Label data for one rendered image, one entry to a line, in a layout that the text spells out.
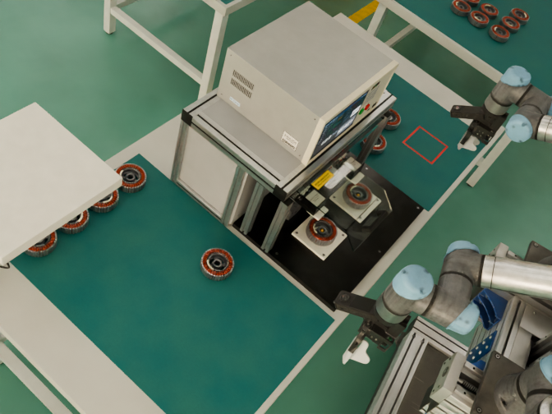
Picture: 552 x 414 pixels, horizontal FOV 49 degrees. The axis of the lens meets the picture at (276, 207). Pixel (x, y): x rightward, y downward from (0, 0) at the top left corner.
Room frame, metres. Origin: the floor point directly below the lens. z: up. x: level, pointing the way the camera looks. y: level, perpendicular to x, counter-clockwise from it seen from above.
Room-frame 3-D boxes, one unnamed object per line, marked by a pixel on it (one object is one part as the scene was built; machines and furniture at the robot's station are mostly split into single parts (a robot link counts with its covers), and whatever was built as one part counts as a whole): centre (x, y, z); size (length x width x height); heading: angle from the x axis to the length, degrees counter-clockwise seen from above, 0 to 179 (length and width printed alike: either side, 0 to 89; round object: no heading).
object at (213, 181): (1.32, 0.26, 0.91); 0.28 x 0.03 x 0.32; 69
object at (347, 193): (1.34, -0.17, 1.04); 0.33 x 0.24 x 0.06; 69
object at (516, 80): (1.67, -0.53, 1.45); 0.09 x 0.08 x 0.11; 70
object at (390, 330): (0.79, -0.34, 1.29); 0.09 x 0.08 x 0.12; 78
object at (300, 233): (1.36, -0.19, 0.78); 0.15 x 0.15 x 0.01; 69
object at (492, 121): (1.66, -0.53, 1.29); 0.09 x 0.08 x 0.12; 78
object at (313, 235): (1.36, -0.19, 0.80); 0.11 x 0.11 x 0.04
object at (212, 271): (1.08, 0.11, 0.77); 0.11 x 0.11 x 0.04
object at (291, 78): (1.60, 0.07, 1.22); 0.44 x 0.39 x 0.20; 159
